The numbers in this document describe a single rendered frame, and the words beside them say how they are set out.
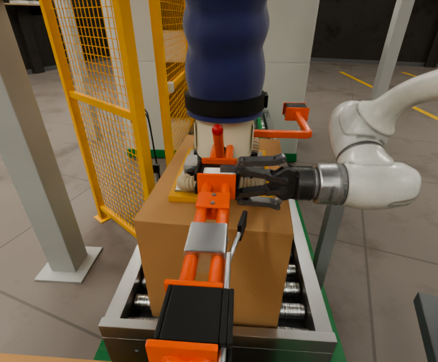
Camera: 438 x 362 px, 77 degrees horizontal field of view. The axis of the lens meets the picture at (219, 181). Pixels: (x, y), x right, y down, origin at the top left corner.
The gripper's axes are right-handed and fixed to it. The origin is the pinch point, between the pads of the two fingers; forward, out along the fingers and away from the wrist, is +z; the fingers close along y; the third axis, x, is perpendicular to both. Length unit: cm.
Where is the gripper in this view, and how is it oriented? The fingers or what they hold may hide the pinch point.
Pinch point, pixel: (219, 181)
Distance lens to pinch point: 61.2
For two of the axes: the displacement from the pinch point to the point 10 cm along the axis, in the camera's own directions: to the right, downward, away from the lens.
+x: 0.7, -5.1, 8.6
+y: 0.1, 8.6, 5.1
